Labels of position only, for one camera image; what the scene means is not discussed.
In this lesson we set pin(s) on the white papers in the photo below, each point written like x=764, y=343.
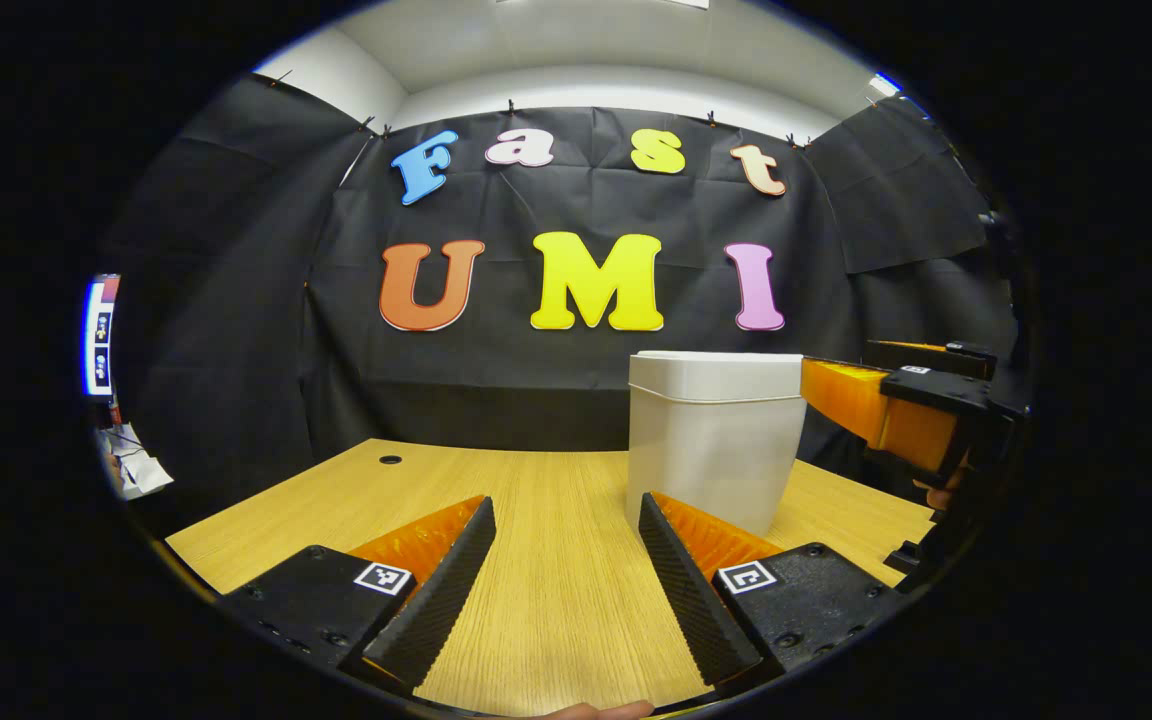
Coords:
x=141, y=470

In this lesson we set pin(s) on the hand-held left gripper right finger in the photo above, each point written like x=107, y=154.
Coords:
x=691, y=600

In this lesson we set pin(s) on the wooden desktop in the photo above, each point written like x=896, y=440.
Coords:
x=556, y=500

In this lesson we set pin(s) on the white desktop garbage bin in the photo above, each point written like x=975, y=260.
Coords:
x=716, y=440

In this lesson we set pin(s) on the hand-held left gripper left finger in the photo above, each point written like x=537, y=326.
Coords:
x=446, y=595

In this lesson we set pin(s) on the computer monitor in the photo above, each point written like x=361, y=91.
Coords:
x=101, y=340

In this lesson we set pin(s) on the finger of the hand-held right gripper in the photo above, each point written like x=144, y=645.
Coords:
x=866, y=400
x=926, y=356

